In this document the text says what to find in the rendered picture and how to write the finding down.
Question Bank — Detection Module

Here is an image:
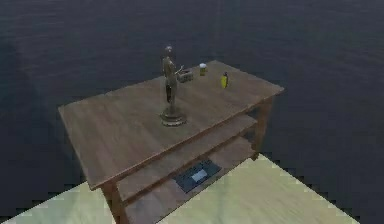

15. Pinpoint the bronze figure statue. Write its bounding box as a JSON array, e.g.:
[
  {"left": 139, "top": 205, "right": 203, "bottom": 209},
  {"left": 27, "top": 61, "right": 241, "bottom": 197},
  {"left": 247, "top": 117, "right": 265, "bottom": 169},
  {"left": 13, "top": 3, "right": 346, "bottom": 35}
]
[{"left": 159, "top": 45, "right": 188, "bottom": 127}]

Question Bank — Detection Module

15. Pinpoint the yellow spray bottle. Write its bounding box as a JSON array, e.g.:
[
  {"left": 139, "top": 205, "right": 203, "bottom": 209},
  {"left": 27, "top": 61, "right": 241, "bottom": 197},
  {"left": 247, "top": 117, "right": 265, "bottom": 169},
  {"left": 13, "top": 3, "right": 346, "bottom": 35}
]
[{"left": 220, "top": 71, "right": 230, "bottom": 90}]

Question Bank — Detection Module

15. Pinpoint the dark laptop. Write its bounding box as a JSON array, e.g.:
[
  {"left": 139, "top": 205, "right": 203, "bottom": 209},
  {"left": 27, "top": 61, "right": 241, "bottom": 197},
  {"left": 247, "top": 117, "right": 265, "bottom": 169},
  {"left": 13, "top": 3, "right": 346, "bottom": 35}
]
[{"left": 172, "top": 158, "right": 223, "bottom": 194}]

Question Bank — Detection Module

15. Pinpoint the brown wooden shelf table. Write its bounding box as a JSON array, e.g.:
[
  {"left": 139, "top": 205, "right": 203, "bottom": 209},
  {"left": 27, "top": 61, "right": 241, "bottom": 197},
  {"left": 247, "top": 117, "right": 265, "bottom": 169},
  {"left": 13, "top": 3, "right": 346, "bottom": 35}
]
[{"left": 57, "top": 59, "right": 285, "bottom": 224}]

